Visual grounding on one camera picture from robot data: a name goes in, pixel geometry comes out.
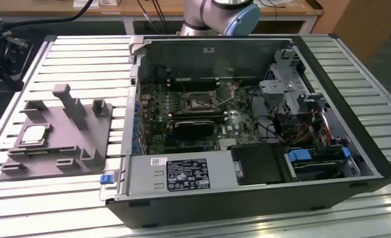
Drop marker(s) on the silver square CPU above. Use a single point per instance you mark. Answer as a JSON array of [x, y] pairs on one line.
[[33, 134]]

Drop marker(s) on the CPU socket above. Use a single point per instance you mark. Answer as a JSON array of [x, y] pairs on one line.
[[197, 102]]

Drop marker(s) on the gray parts rack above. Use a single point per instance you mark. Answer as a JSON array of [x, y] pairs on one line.
[[70, 138]]

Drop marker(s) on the white box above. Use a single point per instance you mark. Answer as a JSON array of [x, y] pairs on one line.
[[110, 2]]

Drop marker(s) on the blue case latch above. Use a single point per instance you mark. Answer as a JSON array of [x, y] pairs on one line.
[[106, 179]]

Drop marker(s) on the silver power supply with label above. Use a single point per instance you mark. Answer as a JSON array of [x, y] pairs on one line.
[[146, 173]]

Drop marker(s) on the black graphics card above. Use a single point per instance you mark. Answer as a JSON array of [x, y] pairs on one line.
[[194, 129]]

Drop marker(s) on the green motherboard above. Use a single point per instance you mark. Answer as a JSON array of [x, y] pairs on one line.
[[241, 124]]

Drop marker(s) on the small silver chipset heatsink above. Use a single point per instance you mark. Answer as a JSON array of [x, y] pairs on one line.
[[229, 144]]

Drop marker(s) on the metal drive cage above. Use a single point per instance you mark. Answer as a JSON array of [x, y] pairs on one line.
[[282, 94]]

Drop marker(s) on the black plastic bay cover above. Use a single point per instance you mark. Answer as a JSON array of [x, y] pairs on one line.
[[258, 166]]

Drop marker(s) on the black open PC case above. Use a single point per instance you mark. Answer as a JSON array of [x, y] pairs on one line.
[[215, 210]]

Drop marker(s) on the hard disk in blue carrier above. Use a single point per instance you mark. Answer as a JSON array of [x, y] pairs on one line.
[[299, 155]]

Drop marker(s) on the blue bay clip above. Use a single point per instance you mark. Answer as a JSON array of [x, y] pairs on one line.
[[346, 152]]

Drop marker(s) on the brown wooden cabinet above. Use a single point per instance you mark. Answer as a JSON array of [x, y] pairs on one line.
[[365, 27]]

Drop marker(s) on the wooden desk white frame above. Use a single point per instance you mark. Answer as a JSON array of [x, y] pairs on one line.
[[155, 11]]

